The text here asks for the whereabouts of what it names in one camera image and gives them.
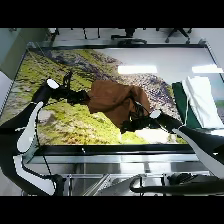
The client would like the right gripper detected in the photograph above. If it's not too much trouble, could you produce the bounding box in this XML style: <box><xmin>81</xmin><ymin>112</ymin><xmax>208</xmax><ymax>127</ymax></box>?
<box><xmin>120</xmin><ymin>114</ymin><xmax>152</xmax><ymax>134</ymax></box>

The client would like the dark green garment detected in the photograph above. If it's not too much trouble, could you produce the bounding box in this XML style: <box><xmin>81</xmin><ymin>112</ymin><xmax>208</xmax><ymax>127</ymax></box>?
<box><xmin>171</xmin><ymin>81</ymin><xmax>204</xmax><ymax>130</ymax></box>

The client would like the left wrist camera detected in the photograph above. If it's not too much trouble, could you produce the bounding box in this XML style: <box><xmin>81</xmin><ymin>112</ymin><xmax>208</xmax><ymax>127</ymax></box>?
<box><xmin>62</xmin><ymin>71</ymin><xmax>74</xmax><ymax>92</ymax></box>

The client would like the brown shirt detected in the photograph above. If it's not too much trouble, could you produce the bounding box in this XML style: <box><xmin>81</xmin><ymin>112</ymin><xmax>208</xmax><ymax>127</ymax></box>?
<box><xmin>85</xmin><ymin>79</ymin><xmax>152</xmax><ymax>130</ymax></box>

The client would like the white garment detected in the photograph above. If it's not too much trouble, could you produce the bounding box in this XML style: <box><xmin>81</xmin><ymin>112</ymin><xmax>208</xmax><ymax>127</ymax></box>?
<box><xmin>181</xmin><ymin>75</ymin><xmax>224</xmax><ymax>130</ymax></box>

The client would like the silver frame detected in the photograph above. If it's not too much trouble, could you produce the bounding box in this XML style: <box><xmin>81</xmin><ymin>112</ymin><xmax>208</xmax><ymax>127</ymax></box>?
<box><xmin>19</xmin><ymin>152</ymin><xmax>214</xmax><ymax>197</ymax></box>

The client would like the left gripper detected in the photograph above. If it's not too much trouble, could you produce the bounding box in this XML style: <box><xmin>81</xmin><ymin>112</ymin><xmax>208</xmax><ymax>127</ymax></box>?
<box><xmin>66</xmin><ymin>90</ymin><xmax>90</xmax><ymax>105</ymax></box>

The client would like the black cable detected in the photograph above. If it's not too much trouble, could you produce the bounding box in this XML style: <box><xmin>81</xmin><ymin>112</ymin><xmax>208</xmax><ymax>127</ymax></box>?
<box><xmin>34</xmin><ymin>105</ymin><xmax>54</xmax><ymax>178</ymax></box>

